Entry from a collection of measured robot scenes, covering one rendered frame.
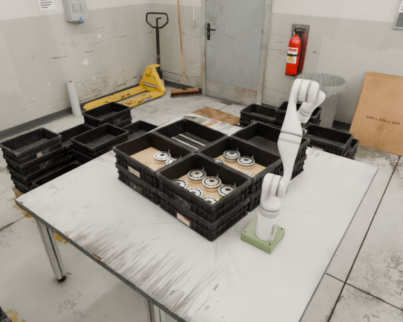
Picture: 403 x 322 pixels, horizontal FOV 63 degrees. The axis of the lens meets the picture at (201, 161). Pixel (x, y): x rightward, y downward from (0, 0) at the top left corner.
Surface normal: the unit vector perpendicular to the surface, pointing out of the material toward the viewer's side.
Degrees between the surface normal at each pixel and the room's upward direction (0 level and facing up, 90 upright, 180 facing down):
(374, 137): 72
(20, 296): 0
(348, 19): 90
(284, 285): 0
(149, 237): 0
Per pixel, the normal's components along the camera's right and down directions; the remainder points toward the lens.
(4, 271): 0.00, -0.86
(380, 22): -0.59, 0.41
